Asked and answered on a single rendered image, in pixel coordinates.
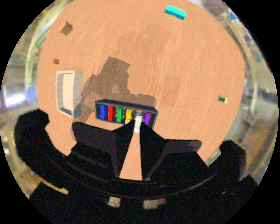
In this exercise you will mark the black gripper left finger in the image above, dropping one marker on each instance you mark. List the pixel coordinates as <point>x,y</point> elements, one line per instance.
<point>115,142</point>

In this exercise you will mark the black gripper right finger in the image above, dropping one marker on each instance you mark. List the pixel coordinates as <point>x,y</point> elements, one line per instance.
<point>153,148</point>

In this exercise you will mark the small teal block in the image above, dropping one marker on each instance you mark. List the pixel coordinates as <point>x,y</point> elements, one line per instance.
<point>176,12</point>

